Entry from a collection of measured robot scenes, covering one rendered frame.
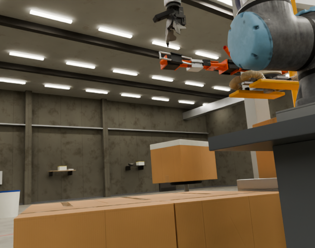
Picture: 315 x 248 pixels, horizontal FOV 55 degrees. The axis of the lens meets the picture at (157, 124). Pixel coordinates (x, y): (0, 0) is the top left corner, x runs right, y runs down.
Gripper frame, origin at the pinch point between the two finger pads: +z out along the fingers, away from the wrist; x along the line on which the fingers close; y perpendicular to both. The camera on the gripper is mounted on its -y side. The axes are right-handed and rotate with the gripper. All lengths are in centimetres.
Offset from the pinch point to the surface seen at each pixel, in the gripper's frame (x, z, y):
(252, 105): 98, 5, 126
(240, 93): 6, 24, 44
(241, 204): -16, 83, 20
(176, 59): -4.8, 12.2, -0.6
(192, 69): 0.8, 14.1, 10.8
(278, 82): -13, 24, 53
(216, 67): -1.1, 12.7, 24.2
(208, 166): 150, 58, 103
